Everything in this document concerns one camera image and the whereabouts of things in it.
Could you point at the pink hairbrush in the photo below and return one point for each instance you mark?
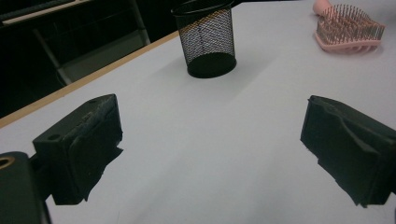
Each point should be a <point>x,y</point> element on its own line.
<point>342,46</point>

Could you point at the black mesh pen holder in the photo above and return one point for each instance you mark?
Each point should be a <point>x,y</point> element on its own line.
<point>211,67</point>

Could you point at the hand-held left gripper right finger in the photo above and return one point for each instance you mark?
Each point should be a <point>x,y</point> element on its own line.
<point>351,140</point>

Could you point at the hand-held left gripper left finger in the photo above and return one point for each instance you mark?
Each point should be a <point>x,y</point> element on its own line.
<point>77,155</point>

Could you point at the white metal stand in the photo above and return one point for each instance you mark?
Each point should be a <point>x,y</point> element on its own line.
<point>102,56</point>

